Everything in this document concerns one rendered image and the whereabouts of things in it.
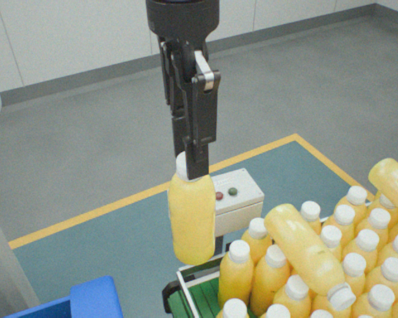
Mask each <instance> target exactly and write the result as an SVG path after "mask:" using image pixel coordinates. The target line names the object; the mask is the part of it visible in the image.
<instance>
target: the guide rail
mask: <svg viewBox="0 0 398 318"><path fill-rule="evenodd" d="M371 203H372V202H370V203H366V208H368V207H369V205H370V204H371ZM328 218H329V217H327V218H324V219H321V220H320V221H321V226H322V225H323V223H324V221H325V220H327V219H328ZM225 253H227V252H225ZM225 253H222V254H219V255H216V256H212V258H211V259H210V260H209V261H207V262H205V263H203V264H199V265H186V266H183V267H182V268H179V272H180V273H181V276H182V277H183V276H187V275H189V274H193V273H196V272H199V271H203V270H204V269H208V268H212V267H214V266H216V265H218V264H220V263H221V261H222V258H223V257H224V255H225Z"/></svg>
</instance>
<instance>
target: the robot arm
mask: <svg viewBox="0 0 398 318"><path fill-rule="evenodd" d="M145 3H146V10H147V21H148V27H149V29H150V31H151V32H152V33H154V34H156V37H157V40H158V44H159V50H160V60H161V66H162V77H163V84H164V95H165V102H166V104H167V105H170V108H171V109H170V113H171V115H172V116H173V118H171V119H172V135H173V144H174V152H175V157H176V159H177V157H178V155H179V154H180V153H182V152H185V157H186V174H187V178H188V180H193V179H197V178H200V177H204V176H206V175H208V174H209V146H208V144H210V143H214V142H215V141H216V126H217V106H218V89H219V85H220V80H221V73H220V71H219V70H218V69H215V70H212V71H211V70H210V68H209V66H208V65H207V62H208V60H209V54H208V49H207V45H206V41H205V39H206V37H207V36H208V35H210V34H211V33H212V31H214V30H215V29H216V28H217V27H218V26H219V23H220V0H145ZM1 109H2V101H1V96H0V111H1Z"/></svg>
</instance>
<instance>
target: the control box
mask: <svg viewBox="0 0 398 318"><path fill-rule="evenodd" d="M211 179H212V181H213V183H214V187H215V191H220V192H222V193H223V195H224V197H223V199H221V200H218V199H216V200H215V237H218V236H221V235H224V234H227V233H231V232H235V231H237V230H240V229H241V228H245V227H248V226H249V225H250V222H251V221H252V219H254V218H261V213H262V206H263V199H264V194H263V192H262V191H261V189H259V188H258V186H257V185H256V183H255V181H254V180H253V179H252V178H251V177H250V175H249V173H248V172H247V171H246V169H245V168H243V169H240V170H235V171H232V172H228V173H225V174H220V175H218V176H215V177H211ZM227 180H228V181H227ZM222 181H224V182H222ZM226 181H227V182H226ZM215 182H216V183H215ZM217 183H218V185H217ZM221 183H223V184H221ZM220 184H221V185H220ZM231 187H235V188H236V189H237V190H238V194H237V195H236V196H230V195H229V194H228V190H229V188H231Z"/></svg>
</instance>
